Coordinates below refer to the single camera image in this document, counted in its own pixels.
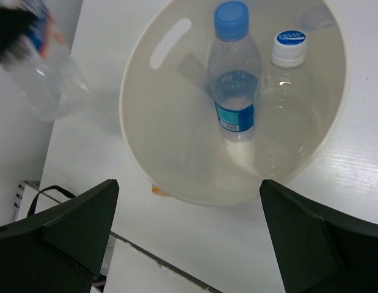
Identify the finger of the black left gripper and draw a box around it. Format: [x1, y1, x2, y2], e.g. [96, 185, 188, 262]
[0, 5, 37, 66]

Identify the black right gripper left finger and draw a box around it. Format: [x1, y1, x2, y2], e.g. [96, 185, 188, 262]
[0, 179, 119, 292]

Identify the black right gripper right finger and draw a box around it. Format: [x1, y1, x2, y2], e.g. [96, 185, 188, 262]
[260, 179, 378, 292]

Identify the clear bottle white label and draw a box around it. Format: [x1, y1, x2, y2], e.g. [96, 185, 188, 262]
[0, 1, 90, 121]

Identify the clear unlabelled plastic bottle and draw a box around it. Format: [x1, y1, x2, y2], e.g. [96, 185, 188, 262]
[255, 29, 320, 179]

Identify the clear bottle blue label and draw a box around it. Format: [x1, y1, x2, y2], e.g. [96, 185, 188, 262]
[208, 1, 263, 142]

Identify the orange plastic bottle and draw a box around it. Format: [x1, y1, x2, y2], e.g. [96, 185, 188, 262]
[151, 186, 169, 197]

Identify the cream plastic bin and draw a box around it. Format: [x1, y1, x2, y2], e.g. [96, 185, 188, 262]
[120, 1, 346, 205]

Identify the black right base cable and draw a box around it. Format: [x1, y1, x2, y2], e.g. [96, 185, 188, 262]
[26, 185, 76, 218]

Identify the left aluminium frame rail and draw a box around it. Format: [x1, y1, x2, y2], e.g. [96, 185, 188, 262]
[13, 181, 40, 222]

